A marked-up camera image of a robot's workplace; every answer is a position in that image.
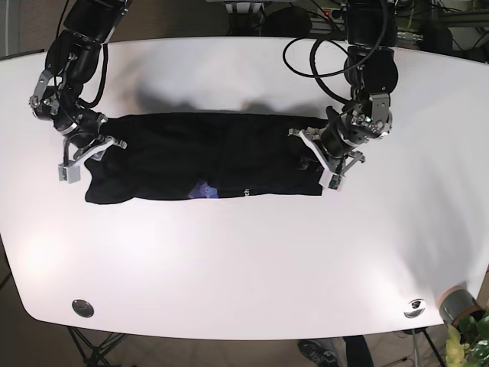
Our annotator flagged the silver table grommet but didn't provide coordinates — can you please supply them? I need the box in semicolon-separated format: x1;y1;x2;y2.
403;298;426;319
72;299;95;318

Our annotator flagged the plain black T-shirt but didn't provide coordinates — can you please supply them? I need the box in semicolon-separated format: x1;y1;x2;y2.
85;112;323;205

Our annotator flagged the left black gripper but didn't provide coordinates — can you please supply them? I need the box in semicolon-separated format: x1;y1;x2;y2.
288;107;393;190

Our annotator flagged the grey plant pot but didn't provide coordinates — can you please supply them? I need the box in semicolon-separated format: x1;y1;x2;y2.
438;286;485;326

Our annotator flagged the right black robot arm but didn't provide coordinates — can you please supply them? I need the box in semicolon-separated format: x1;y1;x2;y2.
29;1;131;184

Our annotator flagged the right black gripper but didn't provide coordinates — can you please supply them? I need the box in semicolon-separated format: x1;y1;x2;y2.
58;132;128;183

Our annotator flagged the left silver table grommet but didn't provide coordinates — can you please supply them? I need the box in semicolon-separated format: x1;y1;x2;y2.
72;299;95;318

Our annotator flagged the green potted plant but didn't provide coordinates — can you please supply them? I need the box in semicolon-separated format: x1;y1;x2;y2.
445;310;488;367

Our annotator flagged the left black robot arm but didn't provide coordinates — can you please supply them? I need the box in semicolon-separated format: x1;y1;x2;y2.
285;1;399;195

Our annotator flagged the right silver table grommet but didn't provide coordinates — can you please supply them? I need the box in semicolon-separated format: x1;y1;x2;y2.
403;298;426;319

